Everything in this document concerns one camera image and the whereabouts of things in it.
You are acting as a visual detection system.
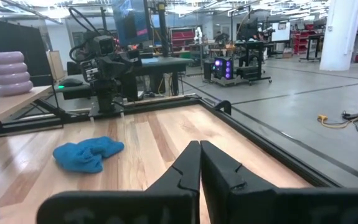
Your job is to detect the black vertical pole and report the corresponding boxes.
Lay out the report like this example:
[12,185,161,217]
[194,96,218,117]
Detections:
[156,1,170,58]

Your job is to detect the white board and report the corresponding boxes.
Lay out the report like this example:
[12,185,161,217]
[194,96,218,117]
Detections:
[271,21,291,42]

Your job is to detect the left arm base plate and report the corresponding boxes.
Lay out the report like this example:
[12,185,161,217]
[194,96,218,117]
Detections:
[88,101,128,118]

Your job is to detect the black backdrop panel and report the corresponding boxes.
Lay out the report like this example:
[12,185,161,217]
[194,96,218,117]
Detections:
[0,14,54,88]

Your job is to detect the computer monitor with blue screen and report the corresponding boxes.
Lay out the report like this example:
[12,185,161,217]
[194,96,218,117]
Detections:
[111,0,153,47]

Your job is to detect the black shelf frame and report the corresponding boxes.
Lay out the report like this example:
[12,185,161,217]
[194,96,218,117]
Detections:
[0,74,65,224]

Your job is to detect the black computer mouse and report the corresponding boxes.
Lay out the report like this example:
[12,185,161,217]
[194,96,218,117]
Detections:
[59,77,83,88]

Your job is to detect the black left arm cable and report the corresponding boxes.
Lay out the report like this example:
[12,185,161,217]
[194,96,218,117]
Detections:
[68,6,105,63]

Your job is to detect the pink ribbed mug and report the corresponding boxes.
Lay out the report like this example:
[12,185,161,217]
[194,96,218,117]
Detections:
[0,51,34,97]

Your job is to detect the computer tower with purple lights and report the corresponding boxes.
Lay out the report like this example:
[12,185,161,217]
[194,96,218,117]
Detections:
[212,57,234,80]

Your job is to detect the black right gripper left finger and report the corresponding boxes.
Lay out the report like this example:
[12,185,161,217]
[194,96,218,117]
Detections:
[36,140,202,224]

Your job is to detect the red shelf rack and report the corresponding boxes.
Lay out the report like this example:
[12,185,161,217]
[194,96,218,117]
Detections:
[169,27,195,52]

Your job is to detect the white pillar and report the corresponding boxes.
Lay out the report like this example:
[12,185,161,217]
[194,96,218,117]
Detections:
[319,0,358,72]

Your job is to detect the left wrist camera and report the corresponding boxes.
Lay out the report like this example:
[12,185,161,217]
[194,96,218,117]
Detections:
[91,34,116,57]

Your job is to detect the wooden shelf board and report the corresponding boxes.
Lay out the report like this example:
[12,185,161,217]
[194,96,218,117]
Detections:
[0,85,54,133]

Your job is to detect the blue terry cloth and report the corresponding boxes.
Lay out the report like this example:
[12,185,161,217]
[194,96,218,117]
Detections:
[52,136,125,174]

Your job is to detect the black equipment cart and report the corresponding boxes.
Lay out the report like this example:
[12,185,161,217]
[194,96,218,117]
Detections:
[234,40,273,86]

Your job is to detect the yellow floor cable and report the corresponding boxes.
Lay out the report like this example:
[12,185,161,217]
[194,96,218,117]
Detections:
[318,107,358,129]

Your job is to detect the black power strip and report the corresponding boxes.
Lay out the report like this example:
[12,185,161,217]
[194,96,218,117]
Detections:
[342,110,358,121]

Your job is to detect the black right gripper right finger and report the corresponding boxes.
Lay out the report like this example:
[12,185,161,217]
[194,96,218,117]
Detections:
[200,140,358,224]

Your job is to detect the grey desk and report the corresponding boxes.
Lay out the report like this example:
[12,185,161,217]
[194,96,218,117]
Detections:
[55,57,195,101]

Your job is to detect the black table frame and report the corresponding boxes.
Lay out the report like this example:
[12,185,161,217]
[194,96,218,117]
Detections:
[0,93,358,189]

